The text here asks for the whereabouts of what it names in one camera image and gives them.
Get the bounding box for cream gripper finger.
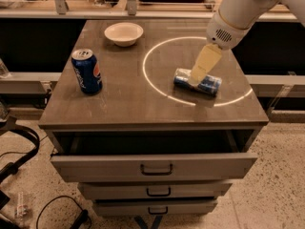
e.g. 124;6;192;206
189;44;222;84

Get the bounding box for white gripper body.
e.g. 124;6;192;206
207;12;250;50

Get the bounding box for Red Bull can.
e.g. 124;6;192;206
173;68;222;96

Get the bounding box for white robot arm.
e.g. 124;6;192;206
189;0;305;85

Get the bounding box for blue Pepsi can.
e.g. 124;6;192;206
71;49;102;94

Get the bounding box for white ceramic bowl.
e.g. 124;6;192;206
104;22;144;47

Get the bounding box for grey drawer cabinet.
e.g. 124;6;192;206
37;18;271;229

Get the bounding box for open top drawer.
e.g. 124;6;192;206
51;132;257;182

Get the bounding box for middle drawer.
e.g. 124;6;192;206
78;180;233;200

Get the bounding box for bottom drawer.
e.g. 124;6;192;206
92;198;217;217

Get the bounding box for metal shelf rail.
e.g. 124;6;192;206
0;0;299;21

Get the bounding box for black cable on floor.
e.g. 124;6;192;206
35;195;93;229

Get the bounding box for black strap on floor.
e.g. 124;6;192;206
0;124;42;184

